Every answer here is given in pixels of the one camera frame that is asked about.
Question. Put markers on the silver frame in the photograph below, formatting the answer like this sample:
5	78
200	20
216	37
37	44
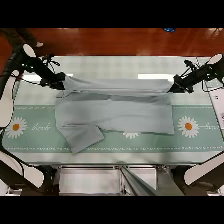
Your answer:
110	180

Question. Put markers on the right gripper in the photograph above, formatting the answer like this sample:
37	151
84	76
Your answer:
180	84

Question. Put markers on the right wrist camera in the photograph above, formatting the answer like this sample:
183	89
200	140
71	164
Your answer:
190	66

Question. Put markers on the grey shirt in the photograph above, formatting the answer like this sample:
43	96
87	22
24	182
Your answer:
115	111

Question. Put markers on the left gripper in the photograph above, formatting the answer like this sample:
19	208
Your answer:
54	80

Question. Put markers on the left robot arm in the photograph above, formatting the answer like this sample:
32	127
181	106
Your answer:
28	61

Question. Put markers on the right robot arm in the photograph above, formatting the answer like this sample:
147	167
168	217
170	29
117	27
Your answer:
210	71

